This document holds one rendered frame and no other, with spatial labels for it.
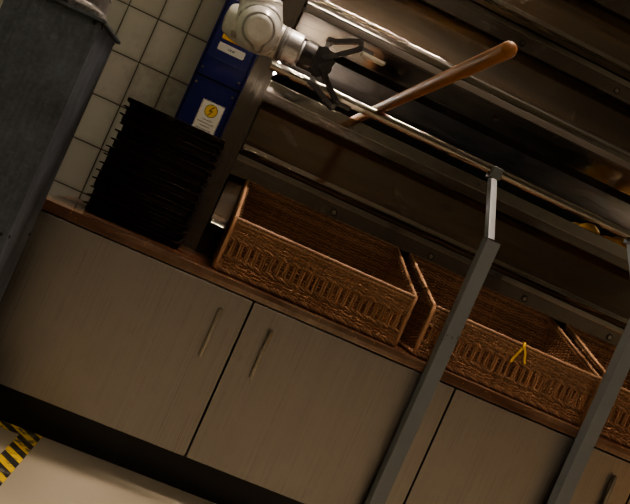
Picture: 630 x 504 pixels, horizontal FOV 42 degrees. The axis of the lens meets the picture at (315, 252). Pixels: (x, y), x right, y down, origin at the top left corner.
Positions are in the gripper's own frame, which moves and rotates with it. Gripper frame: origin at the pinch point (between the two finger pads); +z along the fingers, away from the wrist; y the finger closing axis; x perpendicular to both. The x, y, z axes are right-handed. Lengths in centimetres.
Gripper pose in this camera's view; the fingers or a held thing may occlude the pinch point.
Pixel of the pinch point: (369, 86)
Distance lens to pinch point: 221.8
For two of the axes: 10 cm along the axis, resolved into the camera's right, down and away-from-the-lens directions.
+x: 1.4, 0.7, -9.9
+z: 9.0, 4.0, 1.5
